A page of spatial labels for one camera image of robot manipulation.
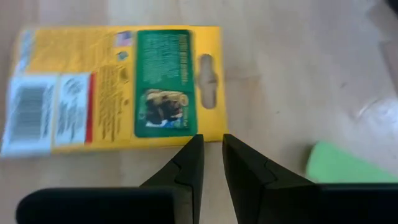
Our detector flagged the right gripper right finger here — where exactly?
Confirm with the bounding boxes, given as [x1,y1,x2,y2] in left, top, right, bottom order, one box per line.
[223,134,318,224]

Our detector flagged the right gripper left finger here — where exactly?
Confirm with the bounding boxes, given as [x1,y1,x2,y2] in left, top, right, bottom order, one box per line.
[139,134,205,224]

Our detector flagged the green eraser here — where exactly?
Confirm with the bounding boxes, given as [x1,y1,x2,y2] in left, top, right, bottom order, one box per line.
[306,140,398,184]

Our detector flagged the yellow green Crayola crayon box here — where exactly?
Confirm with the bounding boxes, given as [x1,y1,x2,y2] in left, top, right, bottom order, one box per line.
[0,25,229,158]

